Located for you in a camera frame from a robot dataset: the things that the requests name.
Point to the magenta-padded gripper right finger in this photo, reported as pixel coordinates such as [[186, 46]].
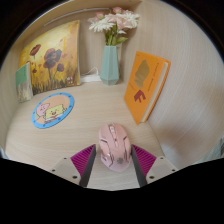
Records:
[[160, 166]]

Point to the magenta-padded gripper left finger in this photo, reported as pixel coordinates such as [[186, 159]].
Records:
[[66, 166]]

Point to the pink computer mouse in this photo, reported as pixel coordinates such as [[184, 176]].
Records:
[[115, 146]]

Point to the round blue-rimmed cartoon mouse pad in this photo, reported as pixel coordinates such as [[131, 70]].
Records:
[[53, 110]]

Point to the orange book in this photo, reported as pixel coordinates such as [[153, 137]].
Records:
[[143, 86]]

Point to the white power strip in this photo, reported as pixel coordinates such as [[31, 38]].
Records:
[[90, 78]]

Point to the green and beige book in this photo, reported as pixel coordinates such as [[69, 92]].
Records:
[[24, 83]]

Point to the yellow poppy flower painting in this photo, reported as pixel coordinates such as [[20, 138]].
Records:
[[53, 60]]

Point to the mint green faceted vase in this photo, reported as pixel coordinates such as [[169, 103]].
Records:
[[109, 66]]

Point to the pink and white flower bouquet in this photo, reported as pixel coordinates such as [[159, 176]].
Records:
[[116, 21]]

